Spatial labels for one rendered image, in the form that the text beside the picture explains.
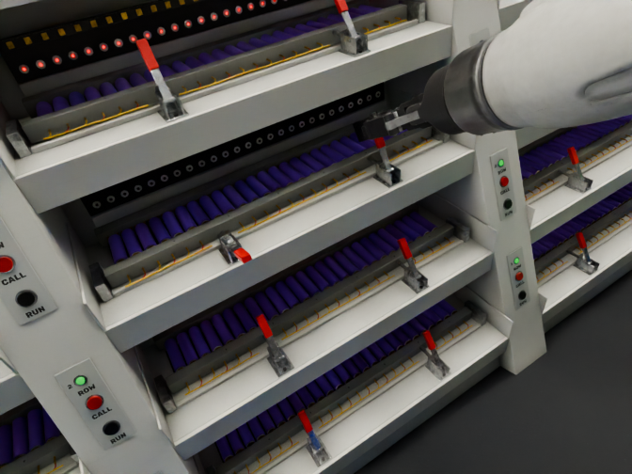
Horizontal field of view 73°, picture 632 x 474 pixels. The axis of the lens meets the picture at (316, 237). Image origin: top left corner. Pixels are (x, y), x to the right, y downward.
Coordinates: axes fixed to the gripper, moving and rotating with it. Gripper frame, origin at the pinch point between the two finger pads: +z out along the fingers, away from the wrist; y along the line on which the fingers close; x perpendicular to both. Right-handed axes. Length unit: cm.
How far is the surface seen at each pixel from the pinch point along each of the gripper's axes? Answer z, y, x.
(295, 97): -2.9, -11.5, 7.5
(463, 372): 5.0, 3.6, -48.8
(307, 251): 0.5, -17.1, -12.6
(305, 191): 4.7, -12.4, -5.1
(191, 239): 4.0, -30.7, -4.6
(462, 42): -3.6, 17.0, 6.5
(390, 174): -1.5, -1.0, -7.4
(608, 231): 10, 58, -45
